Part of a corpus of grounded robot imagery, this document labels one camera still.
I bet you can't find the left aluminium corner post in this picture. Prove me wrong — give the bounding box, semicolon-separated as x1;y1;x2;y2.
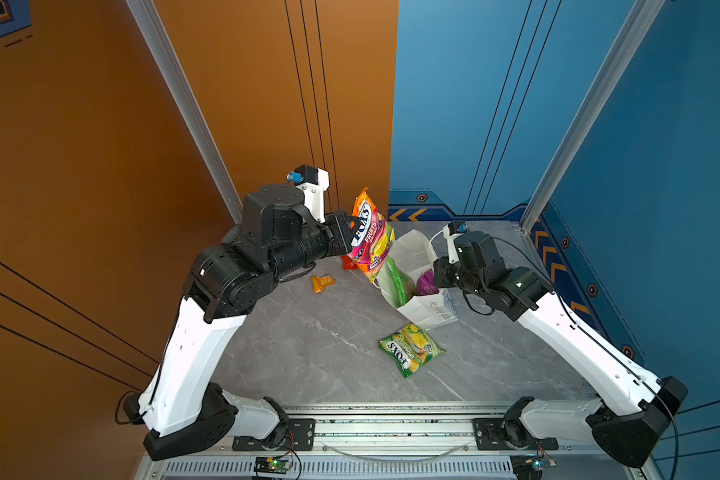
126;0;243;223

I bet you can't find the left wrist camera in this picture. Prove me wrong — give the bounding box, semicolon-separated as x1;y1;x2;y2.
287;165;330;223

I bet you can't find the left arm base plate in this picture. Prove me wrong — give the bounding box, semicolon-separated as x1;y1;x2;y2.
232;418;316;453

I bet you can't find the circuit board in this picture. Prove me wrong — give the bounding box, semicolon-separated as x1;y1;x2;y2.
510;456;557;480
252;456;294;478

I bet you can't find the white paper gift bag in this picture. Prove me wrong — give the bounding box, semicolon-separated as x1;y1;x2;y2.
375;230;458;330

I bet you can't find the aluminium frame rail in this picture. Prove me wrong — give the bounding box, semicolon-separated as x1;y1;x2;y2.
135;402;663;479

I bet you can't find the red candy wrapper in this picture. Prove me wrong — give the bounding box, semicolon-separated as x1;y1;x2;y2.
341;256;358;271

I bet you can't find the right circuit board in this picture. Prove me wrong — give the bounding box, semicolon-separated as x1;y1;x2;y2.
510;456;557;480

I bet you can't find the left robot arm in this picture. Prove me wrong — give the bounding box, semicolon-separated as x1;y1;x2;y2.
122;184;360;461

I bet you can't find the green chips bag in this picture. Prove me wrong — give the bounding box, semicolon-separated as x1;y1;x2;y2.
386;258;416;308

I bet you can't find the magenta raisin snack pouch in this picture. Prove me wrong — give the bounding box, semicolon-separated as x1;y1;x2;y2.
415;269;439;296

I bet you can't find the orange Fox's candy bag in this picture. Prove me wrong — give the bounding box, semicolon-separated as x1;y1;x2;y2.
344;188;395;283

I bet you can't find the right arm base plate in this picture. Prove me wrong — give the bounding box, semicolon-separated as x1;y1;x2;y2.
471;417;559;452

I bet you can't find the green Fox's candy bag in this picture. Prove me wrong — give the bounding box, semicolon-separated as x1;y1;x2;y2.
379;323;446;378

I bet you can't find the left circuit board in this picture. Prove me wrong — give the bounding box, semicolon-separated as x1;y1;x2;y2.
252;456;294;478

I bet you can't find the orange candy wrapper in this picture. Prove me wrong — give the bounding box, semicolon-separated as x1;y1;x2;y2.
311;275;335;294

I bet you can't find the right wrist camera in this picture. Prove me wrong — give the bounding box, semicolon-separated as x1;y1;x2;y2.
442;220;469;264

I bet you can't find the aluminium corner post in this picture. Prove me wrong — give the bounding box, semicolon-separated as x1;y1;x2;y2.
519;0;665;234
126;0;243;223

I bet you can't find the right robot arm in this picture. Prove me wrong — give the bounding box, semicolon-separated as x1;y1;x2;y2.
433;222;688;468

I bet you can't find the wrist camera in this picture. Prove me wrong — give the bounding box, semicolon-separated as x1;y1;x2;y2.
442;220;469;264
287;165;330;223

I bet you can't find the right aluminium corner post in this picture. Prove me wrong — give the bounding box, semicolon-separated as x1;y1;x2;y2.
519;0;665;234

